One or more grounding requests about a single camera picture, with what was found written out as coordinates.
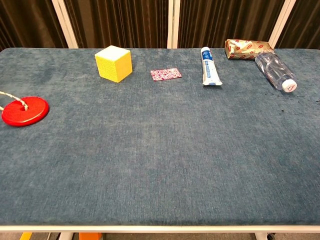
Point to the dark brown curtain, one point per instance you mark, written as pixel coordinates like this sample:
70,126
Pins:
120,22

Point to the red disc with hole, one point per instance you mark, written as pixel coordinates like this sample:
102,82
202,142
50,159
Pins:
35,112

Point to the yellow object under table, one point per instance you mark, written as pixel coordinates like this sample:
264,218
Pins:
25,236

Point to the gold red snack package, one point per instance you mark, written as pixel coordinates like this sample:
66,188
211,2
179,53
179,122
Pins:
245,48

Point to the pink patterned card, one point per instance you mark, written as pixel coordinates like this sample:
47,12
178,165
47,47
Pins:
166,74

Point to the white table frame edge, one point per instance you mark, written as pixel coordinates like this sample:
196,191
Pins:
160,229

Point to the black caster wheel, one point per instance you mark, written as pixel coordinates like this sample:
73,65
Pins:
270,235

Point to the white table leg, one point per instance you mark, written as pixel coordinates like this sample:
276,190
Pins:
261,236
66,236

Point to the blue fabric table cover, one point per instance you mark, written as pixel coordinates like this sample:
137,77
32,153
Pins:
150,162

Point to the clear plastic bottle white cap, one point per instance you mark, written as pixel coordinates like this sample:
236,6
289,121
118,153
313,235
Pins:
275,70

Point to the white frame post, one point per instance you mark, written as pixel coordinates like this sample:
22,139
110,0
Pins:
281,25
65,25
173,25

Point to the yellow foam cube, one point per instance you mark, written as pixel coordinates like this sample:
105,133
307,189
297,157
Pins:
112,67

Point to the white blue toothpaste tube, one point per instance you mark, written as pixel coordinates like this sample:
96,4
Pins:
210,67

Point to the orange box under table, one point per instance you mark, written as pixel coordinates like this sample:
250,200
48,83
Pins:
90,236

